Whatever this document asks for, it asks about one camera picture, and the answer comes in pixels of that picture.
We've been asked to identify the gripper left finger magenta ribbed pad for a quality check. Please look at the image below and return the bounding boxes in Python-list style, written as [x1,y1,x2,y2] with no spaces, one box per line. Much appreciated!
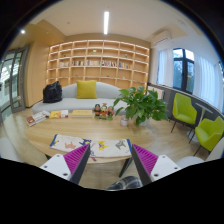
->
[41,144,90,184]

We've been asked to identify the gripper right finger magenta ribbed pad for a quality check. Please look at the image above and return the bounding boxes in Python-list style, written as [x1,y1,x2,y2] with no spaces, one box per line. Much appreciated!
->
[131,144,180,185]

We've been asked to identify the white towel with animal prints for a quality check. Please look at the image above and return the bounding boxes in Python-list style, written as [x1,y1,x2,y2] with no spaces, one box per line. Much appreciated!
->
[50,134,131,158]

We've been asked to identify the round wooden table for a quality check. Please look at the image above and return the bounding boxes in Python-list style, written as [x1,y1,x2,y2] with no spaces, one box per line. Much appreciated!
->
[26,116,155,157]

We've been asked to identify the small white jar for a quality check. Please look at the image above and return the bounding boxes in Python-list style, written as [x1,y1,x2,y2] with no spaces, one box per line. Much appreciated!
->
[120,115,129,126]

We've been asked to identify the yellow book flat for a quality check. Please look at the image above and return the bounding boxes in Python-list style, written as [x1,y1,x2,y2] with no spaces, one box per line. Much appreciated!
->
[71,110,93,118]

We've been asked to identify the orange and white book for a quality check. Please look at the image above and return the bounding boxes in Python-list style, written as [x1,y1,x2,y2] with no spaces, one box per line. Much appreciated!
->
[49,110,69,119]

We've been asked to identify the red and white magazines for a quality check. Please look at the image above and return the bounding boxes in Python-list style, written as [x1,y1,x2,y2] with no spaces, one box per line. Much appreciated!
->
[26,111,50,126]

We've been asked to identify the toy figurine group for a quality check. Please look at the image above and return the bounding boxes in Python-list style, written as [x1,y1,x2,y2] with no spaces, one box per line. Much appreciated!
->
[92,103,114,120]

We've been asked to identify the green chair far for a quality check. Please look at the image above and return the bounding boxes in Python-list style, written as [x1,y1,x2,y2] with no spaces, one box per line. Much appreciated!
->
[170,92,198,135]

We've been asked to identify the green chair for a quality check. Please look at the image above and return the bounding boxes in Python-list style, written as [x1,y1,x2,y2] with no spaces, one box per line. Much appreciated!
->
[170,92,198,135]
[195,116,224,152]

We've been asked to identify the green potted plant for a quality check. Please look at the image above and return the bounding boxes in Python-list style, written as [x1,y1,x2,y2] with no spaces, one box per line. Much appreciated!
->
[113,86,168,126]

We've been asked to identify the green chair near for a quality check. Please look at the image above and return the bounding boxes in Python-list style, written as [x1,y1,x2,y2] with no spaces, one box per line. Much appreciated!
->
[195,116,224,152]

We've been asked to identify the light grey sofa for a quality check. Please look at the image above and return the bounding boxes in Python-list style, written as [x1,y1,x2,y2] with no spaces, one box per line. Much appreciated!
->
[32,82,120,113]

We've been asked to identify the black bag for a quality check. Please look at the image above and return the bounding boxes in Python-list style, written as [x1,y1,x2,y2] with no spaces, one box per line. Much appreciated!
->
[43,81,62,103]

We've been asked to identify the yellow cushion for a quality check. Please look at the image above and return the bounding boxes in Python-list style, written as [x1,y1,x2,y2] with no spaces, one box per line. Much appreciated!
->
[77,80,97,99]

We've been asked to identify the white curtain left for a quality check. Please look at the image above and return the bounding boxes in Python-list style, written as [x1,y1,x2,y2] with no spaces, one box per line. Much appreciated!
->
[157,48,174,87]

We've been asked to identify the white curtain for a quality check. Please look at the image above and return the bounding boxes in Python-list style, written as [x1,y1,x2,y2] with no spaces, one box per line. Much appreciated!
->
[193,55,223,111]
[157,48,174,87]

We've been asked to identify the white curtain right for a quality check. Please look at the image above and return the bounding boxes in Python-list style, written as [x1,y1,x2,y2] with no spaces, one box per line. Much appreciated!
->
[193,55,223,111]

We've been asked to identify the dark framed window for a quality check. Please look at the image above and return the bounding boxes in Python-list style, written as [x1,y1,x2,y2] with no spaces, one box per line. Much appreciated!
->
[173,48,195,94]

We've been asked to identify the glass door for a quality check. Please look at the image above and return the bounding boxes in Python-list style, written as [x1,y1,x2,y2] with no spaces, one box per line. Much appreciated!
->
[0,46,29,120]

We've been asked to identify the white air conditioner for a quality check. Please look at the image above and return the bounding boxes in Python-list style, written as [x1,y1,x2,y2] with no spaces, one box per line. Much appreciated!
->
[152,30,171,46]

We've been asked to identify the ceiling strip light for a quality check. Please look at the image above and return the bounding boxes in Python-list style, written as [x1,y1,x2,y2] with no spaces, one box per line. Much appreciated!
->
[104,11,109,35]

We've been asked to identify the wooden wall bookshelf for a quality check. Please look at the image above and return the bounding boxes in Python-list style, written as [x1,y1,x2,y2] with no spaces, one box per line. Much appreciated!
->
[46,40,149,89]

